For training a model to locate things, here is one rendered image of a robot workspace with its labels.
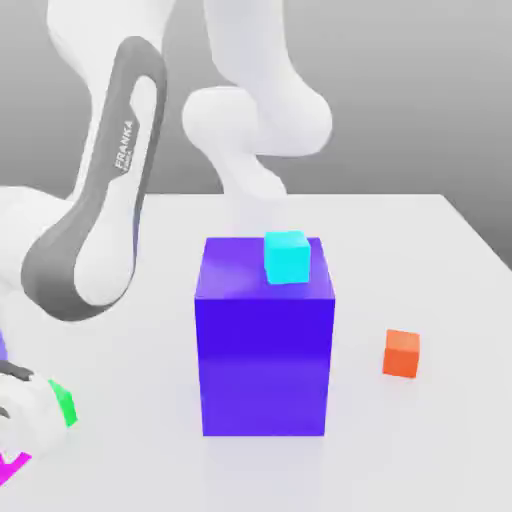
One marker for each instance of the small cyan cube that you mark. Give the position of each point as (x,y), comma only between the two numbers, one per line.
(288,260)

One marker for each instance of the large blue box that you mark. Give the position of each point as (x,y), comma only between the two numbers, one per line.
(264,360)

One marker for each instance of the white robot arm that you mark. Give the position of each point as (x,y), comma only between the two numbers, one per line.
(108,248)

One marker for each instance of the small orange cube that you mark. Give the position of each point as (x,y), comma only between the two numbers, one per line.
(401,356)

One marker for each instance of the small magenta cube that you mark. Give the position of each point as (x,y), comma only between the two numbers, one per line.
(12,468)

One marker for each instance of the small green cube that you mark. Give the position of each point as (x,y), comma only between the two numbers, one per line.
(67,404)

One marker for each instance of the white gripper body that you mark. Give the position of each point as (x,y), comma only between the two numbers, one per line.
(32,412)

